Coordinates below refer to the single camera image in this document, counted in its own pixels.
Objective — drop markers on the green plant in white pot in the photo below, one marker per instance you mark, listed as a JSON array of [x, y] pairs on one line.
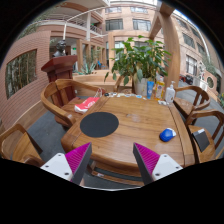
[[140, 60]]

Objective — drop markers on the wooden armchair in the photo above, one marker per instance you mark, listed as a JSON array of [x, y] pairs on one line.
[[185, 106], [206, 154], [23, 146], [117, 85], [53, 106]]

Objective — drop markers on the white sculpture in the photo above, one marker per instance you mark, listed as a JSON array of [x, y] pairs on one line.
[[202, 70]]

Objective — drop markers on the spiky green agave plant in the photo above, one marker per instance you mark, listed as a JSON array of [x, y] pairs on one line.
[[88, 68]]

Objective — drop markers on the round dark grey mouse pad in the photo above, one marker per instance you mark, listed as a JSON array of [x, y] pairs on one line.
[[99, 124]]

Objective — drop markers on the white pump bottle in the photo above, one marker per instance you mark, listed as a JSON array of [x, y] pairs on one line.
[[170, 95]]

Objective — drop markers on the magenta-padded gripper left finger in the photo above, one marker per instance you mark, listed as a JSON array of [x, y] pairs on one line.
[[58, 164]]

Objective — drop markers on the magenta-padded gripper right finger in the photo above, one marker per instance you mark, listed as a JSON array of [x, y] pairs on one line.
[[165, 165]]

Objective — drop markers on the blue tube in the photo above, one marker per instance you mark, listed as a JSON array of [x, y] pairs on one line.
[[150, 89]]

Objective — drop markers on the blue and white computer mouse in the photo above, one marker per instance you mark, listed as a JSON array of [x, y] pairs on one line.
[[167, 135]]

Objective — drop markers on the black notebook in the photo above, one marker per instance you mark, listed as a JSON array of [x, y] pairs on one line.
[[201, 140]]

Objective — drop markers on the yellow liquid bottle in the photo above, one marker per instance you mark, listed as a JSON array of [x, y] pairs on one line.
[[160, 90]]

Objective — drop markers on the red-brown wooden pedestal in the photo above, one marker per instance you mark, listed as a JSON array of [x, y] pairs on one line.
[[61, 68]]

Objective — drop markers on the dark bust statue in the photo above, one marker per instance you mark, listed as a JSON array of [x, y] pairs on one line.
[[60, 49]]

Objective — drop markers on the red and white bag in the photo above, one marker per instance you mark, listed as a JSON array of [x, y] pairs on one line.
[[86, 105]]

